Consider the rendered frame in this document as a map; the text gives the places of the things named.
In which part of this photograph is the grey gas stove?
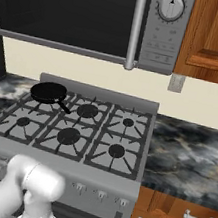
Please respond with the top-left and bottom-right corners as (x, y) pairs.
(0, 64), (162, 218)

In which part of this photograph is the black frying pan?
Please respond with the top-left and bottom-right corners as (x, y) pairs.
(27, 78), (76, 115)

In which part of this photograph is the black microwave door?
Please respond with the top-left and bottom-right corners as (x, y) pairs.
(0, 0), (150, 68)

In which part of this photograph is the wooden drawer front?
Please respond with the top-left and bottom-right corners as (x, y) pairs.
(148, 191), (218, 218)

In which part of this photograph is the stainless steel microwave oven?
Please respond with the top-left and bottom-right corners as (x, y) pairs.
(0, 0), (196, 80)

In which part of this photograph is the round silver microwave dial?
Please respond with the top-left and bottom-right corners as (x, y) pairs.
(154, 0), (187, 25)

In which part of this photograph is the silver microwave door handle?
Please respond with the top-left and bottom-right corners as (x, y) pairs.
(122, 0), (148, 72)

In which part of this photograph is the grey wall socket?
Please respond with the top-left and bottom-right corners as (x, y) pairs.
(166, 72), (187, 95)

